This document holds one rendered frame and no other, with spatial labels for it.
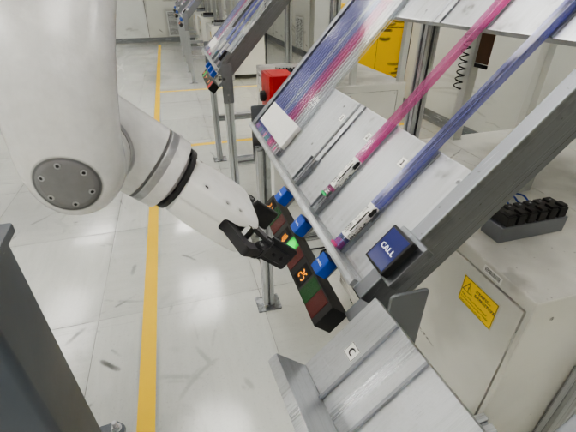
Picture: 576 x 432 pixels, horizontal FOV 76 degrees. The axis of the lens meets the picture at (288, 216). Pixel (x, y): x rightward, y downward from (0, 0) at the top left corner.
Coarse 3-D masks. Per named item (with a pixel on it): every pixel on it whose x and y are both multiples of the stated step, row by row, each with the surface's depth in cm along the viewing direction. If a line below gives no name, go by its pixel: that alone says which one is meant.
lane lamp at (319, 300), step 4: (320, 292) 54; (316, 296) 55; (320, 296) 54; (324, 296) 53; (312, 300) 55; (316, 300) 54; (320, 300) 54; (324, 300) 53; (308, 304) 55; (312, 304) 54; (316, 304) 54; (320, 304) 53; (324, 304) 53; (308, 308) 55; (312, 308) 54; (316, 308) 53; (320, 308) 53; (312, 312) 54; (316, 312) 53; (312, 316) 53
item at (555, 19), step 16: (560, 16) 44; (544, 32) 44; (528, 48) 45; (512, 64) 46; (496, 80) 46; (480, 96) 47; (464, 112) 47; (448, 128) 48; (432, 144) 49; (416, 160) 50; (400, 176) 50; (384, 192) 51; (336, 240) 53
